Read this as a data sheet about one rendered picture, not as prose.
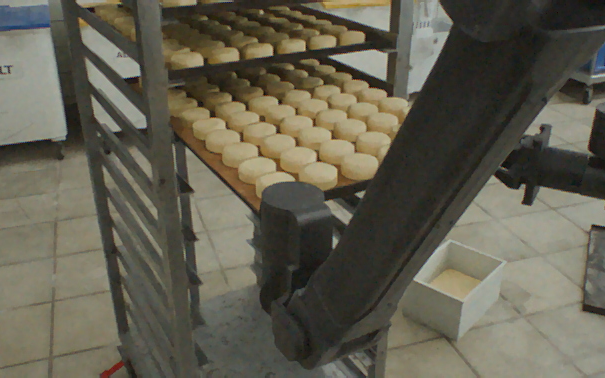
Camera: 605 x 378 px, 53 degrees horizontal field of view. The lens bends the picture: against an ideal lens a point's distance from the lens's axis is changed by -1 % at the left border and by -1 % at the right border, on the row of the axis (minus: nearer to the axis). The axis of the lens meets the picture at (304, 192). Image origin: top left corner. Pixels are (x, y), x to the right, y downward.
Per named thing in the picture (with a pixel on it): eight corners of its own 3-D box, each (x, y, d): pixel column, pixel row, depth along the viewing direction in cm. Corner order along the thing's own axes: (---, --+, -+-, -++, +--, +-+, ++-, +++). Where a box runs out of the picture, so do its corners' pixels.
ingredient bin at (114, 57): (94, 160, 321) (70, 11, 286) (89, 121, 374) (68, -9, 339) (197, 147, 337) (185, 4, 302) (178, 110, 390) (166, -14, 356)
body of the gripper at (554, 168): (516, 204, 85) (572, 217, 82) (528, 136, 81) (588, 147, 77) (527, 186, 90) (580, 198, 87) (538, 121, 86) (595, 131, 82)
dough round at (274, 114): (291, 127, 98) (291, 115, 98) (261, 124, 99) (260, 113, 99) (298, 116, 103) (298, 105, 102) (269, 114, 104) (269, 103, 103)
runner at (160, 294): (210, 363, 115) (209, 350, 114) (196, 368, 114) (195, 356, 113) (119, 218, 165) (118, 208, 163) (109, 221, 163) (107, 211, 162)
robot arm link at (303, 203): (295, 372, 52) (378, 339, 56) (300, 256, 46) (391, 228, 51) (234, 296, 61) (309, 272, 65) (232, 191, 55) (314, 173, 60)
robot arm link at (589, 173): (624, 212, 79) (628, 193, 83) (637, 164, 75) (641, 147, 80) (568, 200, 82) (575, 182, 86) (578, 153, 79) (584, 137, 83)
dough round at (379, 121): (389, 137, 95) (390, 125, 94) (360, 131, 97) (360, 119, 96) (401, 127, 99) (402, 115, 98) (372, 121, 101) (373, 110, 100)
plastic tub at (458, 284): (444, 276, 227) (449, 239, 220) (500, 299, 214) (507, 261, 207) (399, 314, 207) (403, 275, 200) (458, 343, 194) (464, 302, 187)
